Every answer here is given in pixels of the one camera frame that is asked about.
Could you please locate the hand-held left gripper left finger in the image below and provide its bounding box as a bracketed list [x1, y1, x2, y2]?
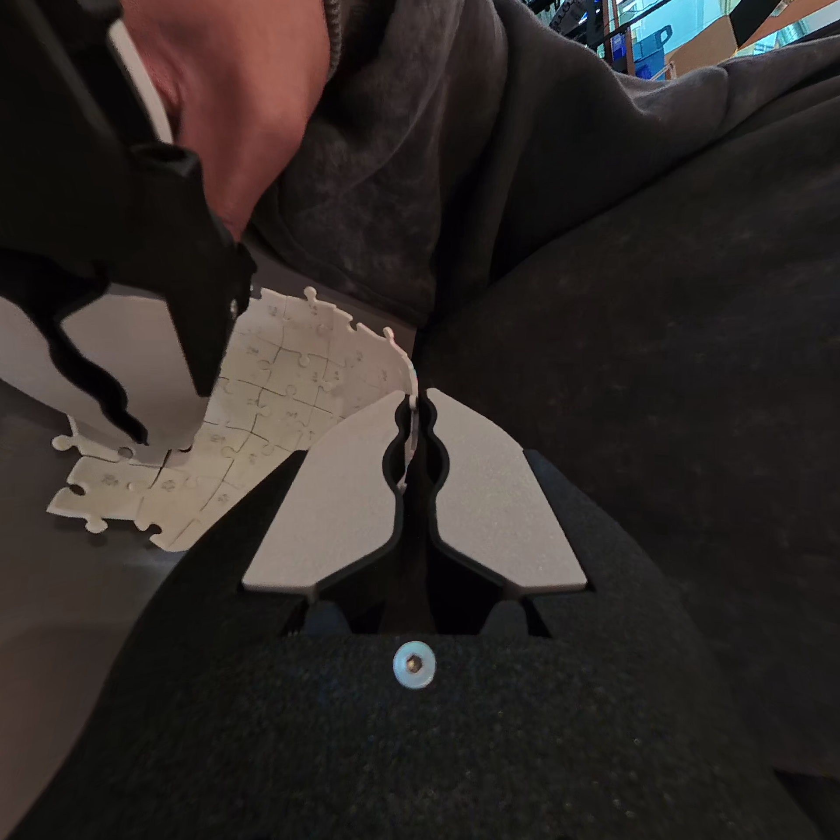
[241, 390, 414, 634]

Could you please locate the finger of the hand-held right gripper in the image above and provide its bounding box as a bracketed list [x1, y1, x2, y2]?
[39, 292, 215, 454]
[0, 294, 129, 437]

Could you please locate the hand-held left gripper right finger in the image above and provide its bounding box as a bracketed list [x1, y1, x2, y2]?
[424, 387, 588, 635]

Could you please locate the partly built puzzle ball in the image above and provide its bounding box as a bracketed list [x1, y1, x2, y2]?
[46, 285, 421, 553]

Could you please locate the person's right hand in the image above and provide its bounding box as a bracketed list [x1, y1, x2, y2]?
[121, 0, 333, 242]

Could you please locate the blue storage crate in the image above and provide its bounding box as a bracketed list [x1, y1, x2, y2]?
[633, 25, 676, 81]

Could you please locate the brown cardboard box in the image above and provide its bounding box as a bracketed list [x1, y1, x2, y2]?
[663, 12, 737, 76]

